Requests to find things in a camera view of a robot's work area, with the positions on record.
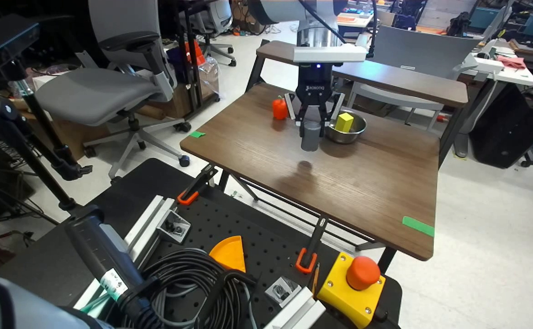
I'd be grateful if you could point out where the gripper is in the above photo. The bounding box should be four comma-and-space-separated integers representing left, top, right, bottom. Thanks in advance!
285, 62, 345, 138

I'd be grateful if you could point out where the gray cylinder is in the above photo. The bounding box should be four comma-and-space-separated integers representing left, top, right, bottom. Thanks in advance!
301, 121, 322, 152

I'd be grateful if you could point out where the yellow block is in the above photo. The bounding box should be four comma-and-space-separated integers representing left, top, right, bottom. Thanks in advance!
335, 112, 355, 133

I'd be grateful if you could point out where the orange toy pepper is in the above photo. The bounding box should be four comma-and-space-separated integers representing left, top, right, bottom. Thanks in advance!
272, 96, 289, 121

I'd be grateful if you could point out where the steel bowl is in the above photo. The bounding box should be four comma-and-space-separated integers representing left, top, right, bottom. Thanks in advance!
324, 111, 368, 145

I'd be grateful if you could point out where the wooden bench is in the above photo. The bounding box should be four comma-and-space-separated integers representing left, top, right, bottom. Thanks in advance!
245, 40, 470, 138

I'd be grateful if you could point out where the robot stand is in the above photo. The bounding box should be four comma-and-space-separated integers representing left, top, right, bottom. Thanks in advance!
0, 158, 404, 329

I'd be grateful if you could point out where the black and orange clamp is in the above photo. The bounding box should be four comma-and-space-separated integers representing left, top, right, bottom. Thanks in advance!
296, 216, 329, 275
177, 164, 219, 206

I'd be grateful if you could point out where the cardboard box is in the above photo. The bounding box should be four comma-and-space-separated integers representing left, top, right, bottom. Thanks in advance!
137, 77, 222, 120

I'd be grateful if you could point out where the black metal rack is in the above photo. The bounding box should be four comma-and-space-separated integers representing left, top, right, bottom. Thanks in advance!
173, 0, 222, 116

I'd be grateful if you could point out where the orange wedge piece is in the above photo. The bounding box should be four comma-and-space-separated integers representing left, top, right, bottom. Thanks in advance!
209, 235, 247, 273

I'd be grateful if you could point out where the yellow emergency stop button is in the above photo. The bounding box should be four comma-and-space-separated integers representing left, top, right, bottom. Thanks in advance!
316, 252, 386, 329

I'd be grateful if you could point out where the white desk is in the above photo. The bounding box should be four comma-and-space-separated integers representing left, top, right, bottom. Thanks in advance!
453, 38, 533, 159

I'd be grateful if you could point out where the black bin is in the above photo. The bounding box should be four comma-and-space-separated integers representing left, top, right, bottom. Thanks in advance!
469, 84, 533, 169

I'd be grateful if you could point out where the red cloth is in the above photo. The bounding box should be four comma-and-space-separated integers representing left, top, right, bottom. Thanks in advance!
496, 54, 528, 70

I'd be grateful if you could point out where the grey office chair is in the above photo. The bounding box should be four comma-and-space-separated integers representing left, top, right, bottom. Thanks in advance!
35, 0, 192, 182

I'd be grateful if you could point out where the aluminium corner bracket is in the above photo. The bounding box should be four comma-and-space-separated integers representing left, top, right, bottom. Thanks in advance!
264, 276, 302, 308
156, 209, 192, 244

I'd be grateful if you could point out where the aluminium rail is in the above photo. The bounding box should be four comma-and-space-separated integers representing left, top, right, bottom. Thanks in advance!
264, 287, 327, 329
74, 195, 176, 317

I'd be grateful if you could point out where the coil of black cable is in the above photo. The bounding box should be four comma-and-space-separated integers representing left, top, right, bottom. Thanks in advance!
129, 248, 260, 329

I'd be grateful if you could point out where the camera on tripod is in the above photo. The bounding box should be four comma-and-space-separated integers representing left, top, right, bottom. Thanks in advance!
0, 13, 94, 225

